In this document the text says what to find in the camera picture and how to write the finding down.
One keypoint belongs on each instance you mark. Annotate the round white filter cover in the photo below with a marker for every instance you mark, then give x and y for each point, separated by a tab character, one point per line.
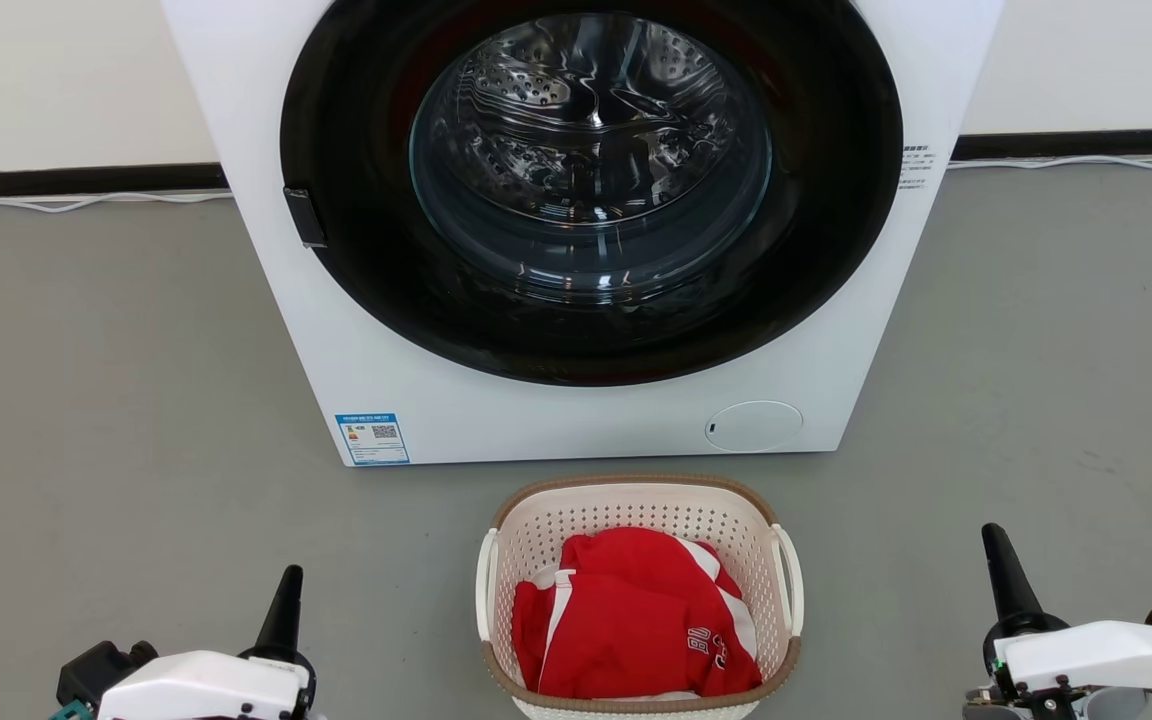
754	426

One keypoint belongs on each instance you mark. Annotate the white front-load washing machine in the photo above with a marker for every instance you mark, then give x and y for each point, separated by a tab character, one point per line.
556	420

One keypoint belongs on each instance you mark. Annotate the small text sticker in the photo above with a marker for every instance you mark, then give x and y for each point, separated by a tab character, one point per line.
917	166

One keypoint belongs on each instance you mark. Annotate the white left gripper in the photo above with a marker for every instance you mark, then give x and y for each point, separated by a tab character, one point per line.
206	685

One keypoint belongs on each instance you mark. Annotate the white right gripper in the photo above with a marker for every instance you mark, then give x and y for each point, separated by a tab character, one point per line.
1096	650

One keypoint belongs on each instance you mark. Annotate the blue energy label sticker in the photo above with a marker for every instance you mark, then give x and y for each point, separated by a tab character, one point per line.
372	439

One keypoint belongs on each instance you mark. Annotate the steel washing drum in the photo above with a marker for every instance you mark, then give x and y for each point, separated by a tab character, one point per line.
576	110

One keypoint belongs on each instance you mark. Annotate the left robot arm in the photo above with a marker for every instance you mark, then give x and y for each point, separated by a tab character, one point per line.
101	668

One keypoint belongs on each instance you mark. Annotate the cream perforated laundry basket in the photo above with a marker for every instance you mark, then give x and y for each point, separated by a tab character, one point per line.
636	505

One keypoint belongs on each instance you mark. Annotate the red and white jersey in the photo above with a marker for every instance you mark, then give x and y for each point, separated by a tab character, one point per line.
626	630

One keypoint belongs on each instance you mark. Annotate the round black washer door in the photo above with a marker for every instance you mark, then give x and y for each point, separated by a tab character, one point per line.
356	260

